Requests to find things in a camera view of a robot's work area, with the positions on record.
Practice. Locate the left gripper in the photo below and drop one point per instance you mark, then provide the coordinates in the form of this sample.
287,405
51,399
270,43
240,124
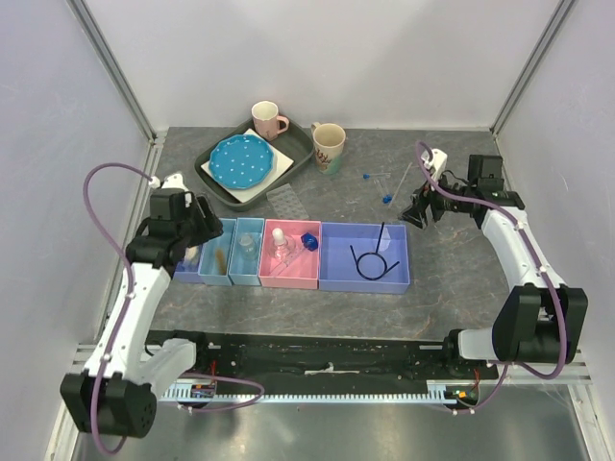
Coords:
209,226

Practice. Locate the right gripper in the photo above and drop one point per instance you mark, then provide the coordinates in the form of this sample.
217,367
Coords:
421,199

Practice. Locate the test tube brush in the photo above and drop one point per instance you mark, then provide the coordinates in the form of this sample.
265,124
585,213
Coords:
221,262

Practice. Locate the small glass beaker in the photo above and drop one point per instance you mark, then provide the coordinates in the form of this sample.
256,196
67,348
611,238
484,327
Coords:
247,246

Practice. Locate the black wire ring stand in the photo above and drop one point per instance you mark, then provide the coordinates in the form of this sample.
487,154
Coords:
386,268

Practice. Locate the glass alcohol lamp white cap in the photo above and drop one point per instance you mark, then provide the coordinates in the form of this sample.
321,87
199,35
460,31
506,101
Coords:
282,245

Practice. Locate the blue base graduated cylinder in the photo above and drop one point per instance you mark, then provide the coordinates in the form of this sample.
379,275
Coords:
309,244

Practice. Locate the plastic bag of cotton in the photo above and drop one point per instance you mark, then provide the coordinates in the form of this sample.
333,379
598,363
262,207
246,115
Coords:
192,257

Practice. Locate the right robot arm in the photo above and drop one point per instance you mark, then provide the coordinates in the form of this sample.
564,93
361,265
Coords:
542,317

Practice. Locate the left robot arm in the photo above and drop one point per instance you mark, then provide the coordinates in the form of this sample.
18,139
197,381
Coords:
117,391

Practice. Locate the small purple bin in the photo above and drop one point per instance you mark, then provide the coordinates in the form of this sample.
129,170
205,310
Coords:
195,277

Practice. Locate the light blue bin right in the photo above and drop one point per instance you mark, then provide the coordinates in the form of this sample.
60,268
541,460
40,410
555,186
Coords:
245,272

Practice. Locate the blue capped test tube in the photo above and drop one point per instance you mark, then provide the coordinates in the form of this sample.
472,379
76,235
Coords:
368,176

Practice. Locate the large purple bin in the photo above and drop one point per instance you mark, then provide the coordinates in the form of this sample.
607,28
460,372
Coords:
337,268

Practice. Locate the blue polka dot plate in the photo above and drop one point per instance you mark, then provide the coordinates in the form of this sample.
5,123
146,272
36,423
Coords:
241,161

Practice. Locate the pink bin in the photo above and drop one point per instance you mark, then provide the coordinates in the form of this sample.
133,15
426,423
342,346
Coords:
304,272

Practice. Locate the beige green floral mug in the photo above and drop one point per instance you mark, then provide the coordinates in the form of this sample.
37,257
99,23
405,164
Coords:
328,141

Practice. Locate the white square board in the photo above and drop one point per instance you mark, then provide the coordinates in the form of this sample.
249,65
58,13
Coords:
244,165

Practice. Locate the pink mug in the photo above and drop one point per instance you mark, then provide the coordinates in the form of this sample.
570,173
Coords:
267,120

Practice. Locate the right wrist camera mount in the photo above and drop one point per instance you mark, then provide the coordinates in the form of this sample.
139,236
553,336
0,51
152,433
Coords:
435,163

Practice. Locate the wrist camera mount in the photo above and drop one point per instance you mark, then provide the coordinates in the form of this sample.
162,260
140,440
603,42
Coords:
173,181
435,163

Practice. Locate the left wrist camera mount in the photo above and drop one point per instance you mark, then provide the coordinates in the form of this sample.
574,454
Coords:
173,181

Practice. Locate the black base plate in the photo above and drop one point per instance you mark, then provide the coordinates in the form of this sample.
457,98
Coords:
303,365

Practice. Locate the light blue cable duct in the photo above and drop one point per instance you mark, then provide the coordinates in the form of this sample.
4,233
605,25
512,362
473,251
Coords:
185,392

